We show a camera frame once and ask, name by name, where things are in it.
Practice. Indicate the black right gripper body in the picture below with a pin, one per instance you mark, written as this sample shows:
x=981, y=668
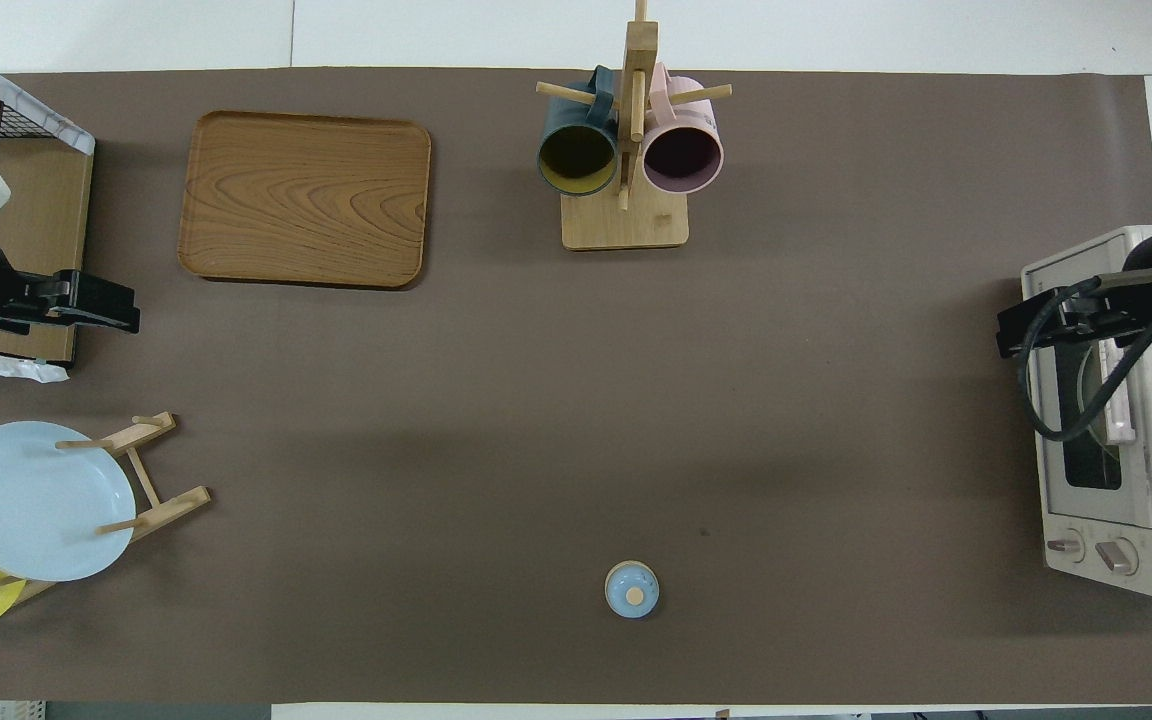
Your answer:
x=1066, y=320

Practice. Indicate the wooden plate rack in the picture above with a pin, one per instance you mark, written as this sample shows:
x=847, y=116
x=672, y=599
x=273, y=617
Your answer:
x=171, y=505

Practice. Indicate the blue call bell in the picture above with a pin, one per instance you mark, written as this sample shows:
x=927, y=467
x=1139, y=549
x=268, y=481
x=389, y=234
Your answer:
x=631, y=590

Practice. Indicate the pink mug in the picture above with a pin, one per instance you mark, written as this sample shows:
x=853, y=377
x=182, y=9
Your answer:
x=683, y=155

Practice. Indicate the wooden mug tree stand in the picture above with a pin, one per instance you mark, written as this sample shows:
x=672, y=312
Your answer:
x=626, y=225

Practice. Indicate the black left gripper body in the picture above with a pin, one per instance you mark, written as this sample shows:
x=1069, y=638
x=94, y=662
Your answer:
x=86, y=310

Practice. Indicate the dark teal mug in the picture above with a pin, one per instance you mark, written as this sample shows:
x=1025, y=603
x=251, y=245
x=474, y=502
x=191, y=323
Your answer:
x=576, y=160

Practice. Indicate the white checked cloth liner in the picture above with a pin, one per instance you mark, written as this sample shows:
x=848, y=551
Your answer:
x=66, y=130

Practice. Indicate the wooden serving tray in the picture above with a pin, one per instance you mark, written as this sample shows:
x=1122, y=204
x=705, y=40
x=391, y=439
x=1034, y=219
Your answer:
x=306, y=200

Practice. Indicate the brown table mat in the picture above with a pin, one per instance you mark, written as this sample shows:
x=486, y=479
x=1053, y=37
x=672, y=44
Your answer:
x=536, y=420

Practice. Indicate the wooden step shelf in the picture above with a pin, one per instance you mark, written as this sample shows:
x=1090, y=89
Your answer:
x=46, y=220

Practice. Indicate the light blue plate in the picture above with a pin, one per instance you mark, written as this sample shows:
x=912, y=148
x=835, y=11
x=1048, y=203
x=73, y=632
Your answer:
x=36, y=500

